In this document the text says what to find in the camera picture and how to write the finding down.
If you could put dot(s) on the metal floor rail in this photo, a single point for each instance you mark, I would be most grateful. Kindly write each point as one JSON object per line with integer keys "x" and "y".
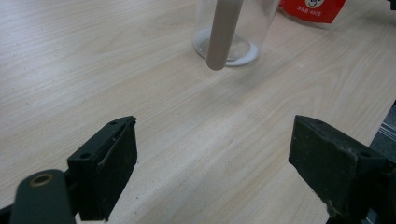
{"x": 387, "y": 132}

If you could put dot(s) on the red and white plastic bag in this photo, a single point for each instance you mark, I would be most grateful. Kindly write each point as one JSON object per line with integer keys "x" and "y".
{"x": 314, "y": 12}

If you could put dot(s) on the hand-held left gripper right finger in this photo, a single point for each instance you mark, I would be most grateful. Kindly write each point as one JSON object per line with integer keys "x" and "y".
{"x": 336, "y": 165}

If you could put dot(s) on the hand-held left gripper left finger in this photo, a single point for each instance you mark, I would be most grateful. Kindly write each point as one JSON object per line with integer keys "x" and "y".
{"x": 106, "y": 168}

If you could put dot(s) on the clear glass jar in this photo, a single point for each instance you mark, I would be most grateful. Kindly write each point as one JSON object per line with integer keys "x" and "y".
{"x": 252, "y": 31}

